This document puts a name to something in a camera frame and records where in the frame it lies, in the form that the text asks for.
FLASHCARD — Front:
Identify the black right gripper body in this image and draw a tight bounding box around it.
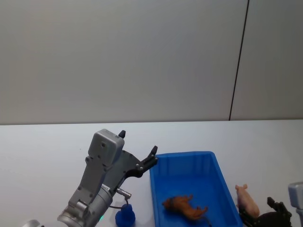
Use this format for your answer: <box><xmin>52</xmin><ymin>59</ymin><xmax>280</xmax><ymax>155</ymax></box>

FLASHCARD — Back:
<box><xmin>256</xmin><ymin>211</ymin><xmax>293</xmax><ymax>227</ymax></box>

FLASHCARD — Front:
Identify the brown toy animal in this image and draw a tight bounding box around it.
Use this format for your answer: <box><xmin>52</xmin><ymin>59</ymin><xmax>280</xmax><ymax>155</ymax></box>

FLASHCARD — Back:
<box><xmin>162</xmin><ymin>194</ymin><xmax>214</xmax><ymax>227</ymax></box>

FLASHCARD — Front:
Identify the thin cable with silver plug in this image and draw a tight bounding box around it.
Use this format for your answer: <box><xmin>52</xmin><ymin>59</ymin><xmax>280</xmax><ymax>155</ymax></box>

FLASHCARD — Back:
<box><xmin>109</xmin><ymin>188</ymin><xmax>133</xmax><ymax>209</ymax></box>

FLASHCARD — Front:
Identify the small blue plastic toy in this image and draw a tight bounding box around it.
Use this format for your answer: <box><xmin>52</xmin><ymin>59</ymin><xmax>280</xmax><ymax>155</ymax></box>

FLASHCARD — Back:
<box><xmin>115</xmin><ymin>203</ymin><xmax>136</xmax><ymax>226</ymax></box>

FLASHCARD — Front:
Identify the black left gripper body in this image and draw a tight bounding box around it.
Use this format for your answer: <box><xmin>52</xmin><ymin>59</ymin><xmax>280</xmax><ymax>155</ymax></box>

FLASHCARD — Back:
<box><xmin>102</xmin><ymin>149</ymin><xmax>141</xmax><ymax>193</ymax></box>

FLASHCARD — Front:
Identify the pink toy pig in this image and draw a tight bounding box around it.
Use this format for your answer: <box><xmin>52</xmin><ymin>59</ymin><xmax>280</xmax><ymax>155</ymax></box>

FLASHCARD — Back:
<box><xmin>235</xmin><ymin>183</ymin><xmax>260</xmax><ymax>217</ymax></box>

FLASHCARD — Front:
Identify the blue plastic bin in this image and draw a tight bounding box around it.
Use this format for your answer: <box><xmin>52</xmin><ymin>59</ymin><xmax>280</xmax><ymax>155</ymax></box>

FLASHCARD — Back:
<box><xmin>149</xmin><ymin>151</ymin><xmax>244</xmax><ymax>227</ymax></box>

